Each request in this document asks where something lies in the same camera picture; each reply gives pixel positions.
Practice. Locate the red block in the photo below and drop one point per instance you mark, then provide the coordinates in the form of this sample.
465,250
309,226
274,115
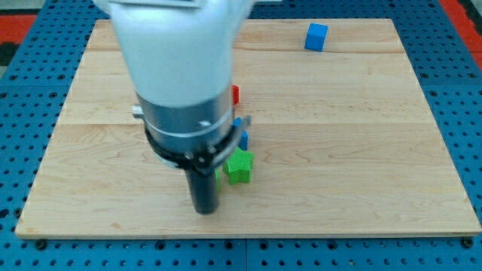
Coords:
235,94

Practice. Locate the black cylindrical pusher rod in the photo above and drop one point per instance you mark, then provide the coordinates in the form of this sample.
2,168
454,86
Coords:
204,191

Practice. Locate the blue cube block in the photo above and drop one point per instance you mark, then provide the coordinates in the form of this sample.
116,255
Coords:
316,35

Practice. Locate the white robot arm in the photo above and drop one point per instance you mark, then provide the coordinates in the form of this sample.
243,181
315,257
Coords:
178,53

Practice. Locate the blue block behind arm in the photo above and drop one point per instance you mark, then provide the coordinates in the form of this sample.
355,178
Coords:
244,141

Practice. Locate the wooden board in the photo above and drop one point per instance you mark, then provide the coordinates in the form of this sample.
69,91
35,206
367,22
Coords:
344,143

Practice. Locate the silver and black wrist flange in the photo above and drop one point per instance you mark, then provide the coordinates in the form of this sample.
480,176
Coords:
197,134

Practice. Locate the green circle block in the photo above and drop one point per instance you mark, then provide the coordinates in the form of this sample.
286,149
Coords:
218,180

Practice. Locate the green star block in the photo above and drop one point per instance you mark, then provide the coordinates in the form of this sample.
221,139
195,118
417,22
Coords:
238,167

